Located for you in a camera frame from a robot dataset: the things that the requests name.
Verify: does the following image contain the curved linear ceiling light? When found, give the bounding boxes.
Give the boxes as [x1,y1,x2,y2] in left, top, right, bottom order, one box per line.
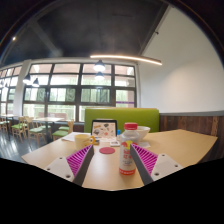
[89,54,163,66]

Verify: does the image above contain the flat round red coaster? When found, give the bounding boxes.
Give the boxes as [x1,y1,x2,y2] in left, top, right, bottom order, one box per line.
[98,146,116,155]

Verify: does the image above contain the white bowl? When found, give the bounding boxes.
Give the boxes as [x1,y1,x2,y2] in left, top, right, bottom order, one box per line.
[134,125,151,142]

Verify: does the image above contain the light wooden dining table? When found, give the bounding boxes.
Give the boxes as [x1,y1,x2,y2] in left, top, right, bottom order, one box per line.
[32,116,65,141]

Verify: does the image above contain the black pendant lamps group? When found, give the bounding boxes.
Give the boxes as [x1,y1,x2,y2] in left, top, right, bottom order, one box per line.
[0,59,107,88]

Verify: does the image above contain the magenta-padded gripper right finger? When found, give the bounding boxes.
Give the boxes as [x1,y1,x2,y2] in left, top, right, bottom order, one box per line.
[129,143,184,186]

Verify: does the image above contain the black-framed table sign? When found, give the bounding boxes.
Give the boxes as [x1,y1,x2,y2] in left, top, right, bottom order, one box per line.
[90,119,118,139]

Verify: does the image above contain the red-capped clear drink bottle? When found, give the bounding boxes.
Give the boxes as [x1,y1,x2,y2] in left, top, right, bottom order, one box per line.
[118,122,140,176]

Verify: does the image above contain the green upholstered bench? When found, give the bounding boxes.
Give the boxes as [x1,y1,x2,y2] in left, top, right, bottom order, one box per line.
[83,107,160,134]

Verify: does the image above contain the cream yellow mug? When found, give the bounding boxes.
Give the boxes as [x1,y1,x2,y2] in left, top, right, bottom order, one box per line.
[74,133,96,151]

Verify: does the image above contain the wooden green-seat chairs group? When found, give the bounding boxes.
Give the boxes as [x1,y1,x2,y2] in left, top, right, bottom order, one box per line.
[0,115,75,146]

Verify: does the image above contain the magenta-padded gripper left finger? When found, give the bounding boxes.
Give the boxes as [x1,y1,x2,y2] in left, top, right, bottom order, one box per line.
[43,143,95,187]

